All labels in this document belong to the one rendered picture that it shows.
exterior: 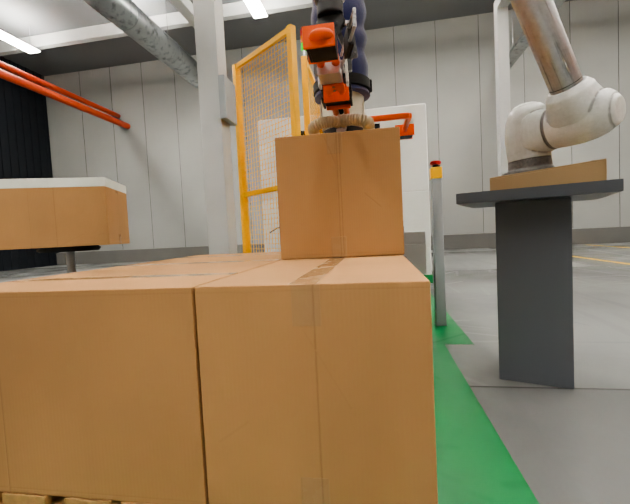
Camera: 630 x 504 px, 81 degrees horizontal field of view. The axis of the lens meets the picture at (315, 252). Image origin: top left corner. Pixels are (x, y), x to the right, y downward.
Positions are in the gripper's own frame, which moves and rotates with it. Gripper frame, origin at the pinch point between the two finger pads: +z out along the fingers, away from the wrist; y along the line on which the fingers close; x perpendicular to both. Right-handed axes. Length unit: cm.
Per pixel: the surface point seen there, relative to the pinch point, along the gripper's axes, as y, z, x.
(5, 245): 199, 42, -69
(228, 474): 17, 86, 49
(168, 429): 28, 78, 49
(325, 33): -1.2, 0.5, 24.1
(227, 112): 91, -44, -145
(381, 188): -12.3, 31.7, -11.0
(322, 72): 1.9, 2.2, 8.5
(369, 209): -8.2, 38.0, -10.9
